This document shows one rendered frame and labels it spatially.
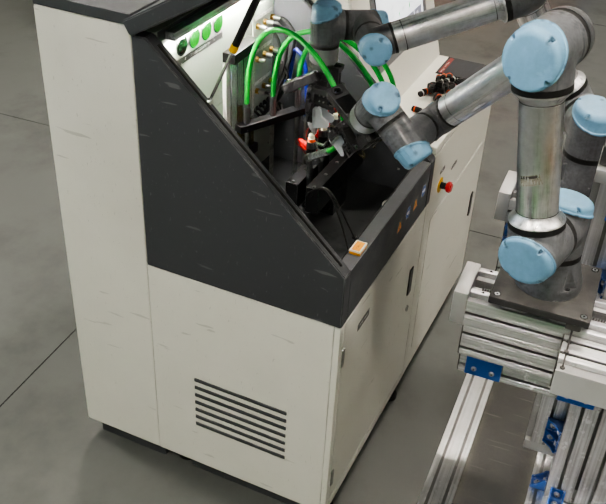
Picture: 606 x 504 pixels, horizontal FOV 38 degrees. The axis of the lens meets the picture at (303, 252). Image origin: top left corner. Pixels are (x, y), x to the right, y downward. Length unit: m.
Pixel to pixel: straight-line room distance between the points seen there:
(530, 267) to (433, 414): 1.43
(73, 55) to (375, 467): 1.61
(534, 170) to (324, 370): 0.88
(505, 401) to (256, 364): 0.92
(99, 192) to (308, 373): 0.74
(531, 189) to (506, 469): 1.21
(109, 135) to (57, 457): 1.19
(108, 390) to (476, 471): 1.17
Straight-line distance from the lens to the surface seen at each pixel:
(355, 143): 2.10
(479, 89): 1.94
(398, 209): 2.47
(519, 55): 1.70
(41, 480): 3.02
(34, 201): 4.34
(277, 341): 2.39
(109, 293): 2.64
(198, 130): 2.16
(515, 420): 2.96
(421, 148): 1.94
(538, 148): 1.77
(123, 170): 2.35
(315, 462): 2.63
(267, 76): 2.76
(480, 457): 2.82
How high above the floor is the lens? 2.24
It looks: 35 degrees down
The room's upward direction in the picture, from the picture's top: 3 degrees clockwise
